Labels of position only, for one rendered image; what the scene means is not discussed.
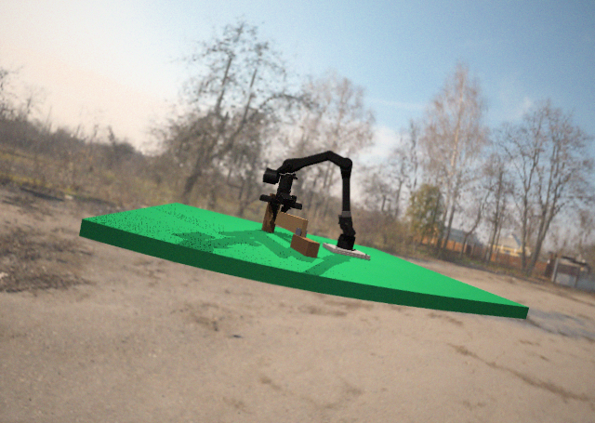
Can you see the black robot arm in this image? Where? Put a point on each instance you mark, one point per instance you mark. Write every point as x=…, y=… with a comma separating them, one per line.
x=272, y=176

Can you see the long wooden rail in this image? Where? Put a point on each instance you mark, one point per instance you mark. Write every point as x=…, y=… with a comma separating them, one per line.
x=290, y=222

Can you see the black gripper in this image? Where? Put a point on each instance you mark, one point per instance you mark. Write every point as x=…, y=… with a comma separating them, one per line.
x=274, y=202

